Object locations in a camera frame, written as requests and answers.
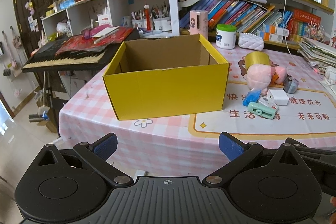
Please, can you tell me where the white quilted purse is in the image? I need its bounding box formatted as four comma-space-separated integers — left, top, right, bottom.
238, 33, 264, 51

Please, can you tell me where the large pink plush pig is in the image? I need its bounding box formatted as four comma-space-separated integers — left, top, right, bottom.
246, 64, 275, 96

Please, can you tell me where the black keyboard piano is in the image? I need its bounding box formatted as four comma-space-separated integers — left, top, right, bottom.
22, 29, 140, 73

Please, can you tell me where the mint green stapler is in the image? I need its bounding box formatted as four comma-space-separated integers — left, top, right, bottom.
248, 102, 276, 119

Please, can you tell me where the stack of papers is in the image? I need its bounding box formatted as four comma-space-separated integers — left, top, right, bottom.
298, 37, 335, 75

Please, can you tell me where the white small toy device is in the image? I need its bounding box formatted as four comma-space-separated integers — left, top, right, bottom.
258, 96, 279, 111

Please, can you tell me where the white printed desk mat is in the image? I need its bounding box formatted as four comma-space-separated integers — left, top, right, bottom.
189, 81, 335, 140

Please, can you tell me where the small pink plush toy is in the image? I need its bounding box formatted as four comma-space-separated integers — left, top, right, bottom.
272, 66, 288, 85

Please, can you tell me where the blue plastic bag item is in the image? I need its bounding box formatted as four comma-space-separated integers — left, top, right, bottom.
243, 90, 261, 107

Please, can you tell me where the grey purple toy truck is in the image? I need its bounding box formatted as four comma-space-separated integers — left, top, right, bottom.
282, 75, 299, 94

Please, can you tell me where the yellow cardboard box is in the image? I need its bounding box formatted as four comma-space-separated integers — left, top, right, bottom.
103, 35, 230, 121

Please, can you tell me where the pink humidifier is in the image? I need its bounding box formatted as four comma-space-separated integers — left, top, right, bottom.
189, 10, 209, 38

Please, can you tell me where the white charger cube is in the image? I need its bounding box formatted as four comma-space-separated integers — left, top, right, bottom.
266, 89, 289, 106

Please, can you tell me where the yellow tape roll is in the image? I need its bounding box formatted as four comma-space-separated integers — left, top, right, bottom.
244, 51, 270, 70

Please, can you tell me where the white charging cable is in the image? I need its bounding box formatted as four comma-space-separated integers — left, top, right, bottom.
273, 0, 326, 80

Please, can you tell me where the white jar green lid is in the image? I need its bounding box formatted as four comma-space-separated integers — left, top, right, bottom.
216, 24, 236, 50

